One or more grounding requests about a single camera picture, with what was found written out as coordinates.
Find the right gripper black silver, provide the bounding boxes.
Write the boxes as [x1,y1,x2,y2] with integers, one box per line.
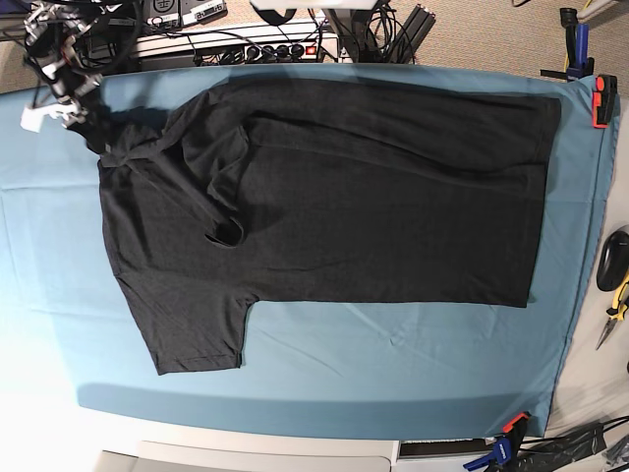
[46,68,119,150]

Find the black T-shirt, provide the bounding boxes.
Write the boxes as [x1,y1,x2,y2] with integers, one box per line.
[97,78,561,375]

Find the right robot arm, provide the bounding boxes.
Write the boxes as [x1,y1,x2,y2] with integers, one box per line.
[21,1,143,154]

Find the black aluminium extrusion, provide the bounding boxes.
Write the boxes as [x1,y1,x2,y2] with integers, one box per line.
[388,4,436,64]

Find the blue table cloth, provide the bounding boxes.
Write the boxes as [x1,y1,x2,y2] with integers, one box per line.
[1,64,621,440]

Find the blue bar clamp top right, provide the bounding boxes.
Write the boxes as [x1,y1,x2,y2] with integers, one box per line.
[540,8,595,82]

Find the orange black clamp top right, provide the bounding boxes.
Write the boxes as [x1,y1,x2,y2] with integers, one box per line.
[592,74,617,129]

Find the orange blue clamp bottom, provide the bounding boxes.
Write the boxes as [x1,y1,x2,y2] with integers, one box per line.
[463,411,531,472]

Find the black computer mouse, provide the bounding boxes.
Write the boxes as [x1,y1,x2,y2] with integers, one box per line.
[597,230,628,292]

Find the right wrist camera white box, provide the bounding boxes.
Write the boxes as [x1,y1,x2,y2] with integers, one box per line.
[20,107,45,133]

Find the black power strip red switch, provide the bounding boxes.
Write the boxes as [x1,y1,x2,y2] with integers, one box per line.
[194,42,320,65]

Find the yellow handled pliers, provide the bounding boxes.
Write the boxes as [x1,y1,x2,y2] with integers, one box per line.
[596,275,628,350]

